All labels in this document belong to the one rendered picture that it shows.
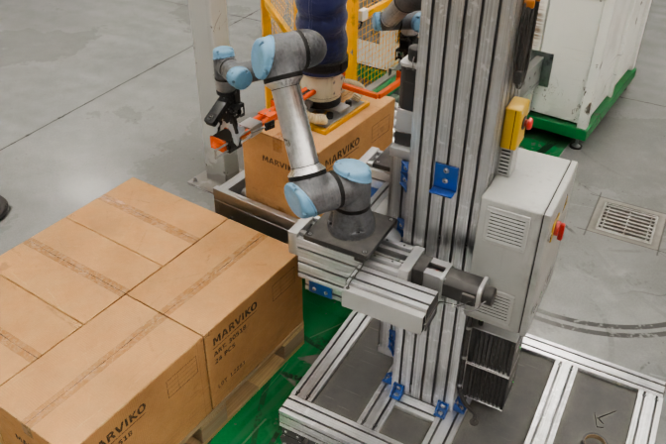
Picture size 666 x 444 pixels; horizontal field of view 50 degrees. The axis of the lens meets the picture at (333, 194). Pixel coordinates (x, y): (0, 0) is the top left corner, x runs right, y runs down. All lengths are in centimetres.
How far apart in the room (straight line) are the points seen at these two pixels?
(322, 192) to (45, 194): 275
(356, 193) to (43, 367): 124
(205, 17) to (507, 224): 229
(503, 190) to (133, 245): 161
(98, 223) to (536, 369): 194
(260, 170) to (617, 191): 240
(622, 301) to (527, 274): 165
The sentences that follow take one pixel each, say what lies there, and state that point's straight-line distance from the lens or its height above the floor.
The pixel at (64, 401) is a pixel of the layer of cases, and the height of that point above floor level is 54.
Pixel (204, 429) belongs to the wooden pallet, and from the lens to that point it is 295.
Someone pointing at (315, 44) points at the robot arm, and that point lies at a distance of 210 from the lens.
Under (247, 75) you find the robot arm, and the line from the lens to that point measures 242.
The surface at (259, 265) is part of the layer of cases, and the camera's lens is 291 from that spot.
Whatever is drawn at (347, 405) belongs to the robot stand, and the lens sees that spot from 283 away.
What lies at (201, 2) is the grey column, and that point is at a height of 114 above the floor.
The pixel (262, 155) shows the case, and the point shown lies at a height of 84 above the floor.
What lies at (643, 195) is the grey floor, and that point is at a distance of 468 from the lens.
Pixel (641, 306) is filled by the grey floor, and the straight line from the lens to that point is 384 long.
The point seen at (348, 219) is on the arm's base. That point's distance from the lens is 219.
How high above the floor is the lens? 239
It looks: 34 degrees down
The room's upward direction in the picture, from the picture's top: 1 degrees clockwise
